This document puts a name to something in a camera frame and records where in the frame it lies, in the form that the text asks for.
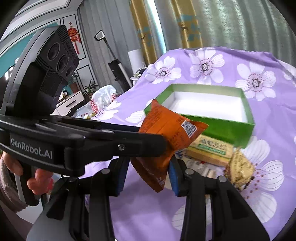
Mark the yellow patterned curtain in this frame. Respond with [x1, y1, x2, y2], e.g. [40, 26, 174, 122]
[128, 0, 203, 64]

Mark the black floor vacuum cleaner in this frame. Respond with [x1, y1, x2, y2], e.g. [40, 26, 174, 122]
[94, 30, 132, 92]

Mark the white cylindrical air purifier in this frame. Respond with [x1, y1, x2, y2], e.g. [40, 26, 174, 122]
[128, 49, 146, 75]

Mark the soda cracker packet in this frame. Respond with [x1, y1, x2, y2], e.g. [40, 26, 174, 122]
[186, 135, 234, 167]

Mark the orange snack packet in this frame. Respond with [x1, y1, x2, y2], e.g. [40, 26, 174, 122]
[131, 99, 208, 193]

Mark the purple floral tablecloth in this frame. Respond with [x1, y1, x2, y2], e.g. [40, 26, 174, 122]
[52, 47, 296, 241]

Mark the grey green curtain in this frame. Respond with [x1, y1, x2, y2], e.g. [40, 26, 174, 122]
[77, 0, 296, 68]

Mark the green cardboard box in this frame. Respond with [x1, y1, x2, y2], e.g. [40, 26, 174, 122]
[156, 84, 255, 148]

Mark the gold foil snack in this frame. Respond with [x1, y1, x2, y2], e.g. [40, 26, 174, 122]
[224, 148, 255, 191]

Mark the potted green plant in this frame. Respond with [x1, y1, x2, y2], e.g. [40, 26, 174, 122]
[82, 79, 98, 101]

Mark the white TV cabinet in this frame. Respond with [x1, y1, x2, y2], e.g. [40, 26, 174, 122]
[53, 91, 85, 116]

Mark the red Chinese knot ornament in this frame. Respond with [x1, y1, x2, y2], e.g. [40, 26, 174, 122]
[68, 22, 81, 55]

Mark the person's left hand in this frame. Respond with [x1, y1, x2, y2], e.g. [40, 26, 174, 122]
[0, 151, 54, 195]

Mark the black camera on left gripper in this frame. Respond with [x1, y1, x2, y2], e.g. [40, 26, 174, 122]
[1, 25, 79, 118]

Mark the white red plastic bag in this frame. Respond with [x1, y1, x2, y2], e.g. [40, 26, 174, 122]
[90, 85, 116, 114]

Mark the white blue snack packet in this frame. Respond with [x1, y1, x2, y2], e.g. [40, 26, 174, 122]
[175, 150, 224, 179]

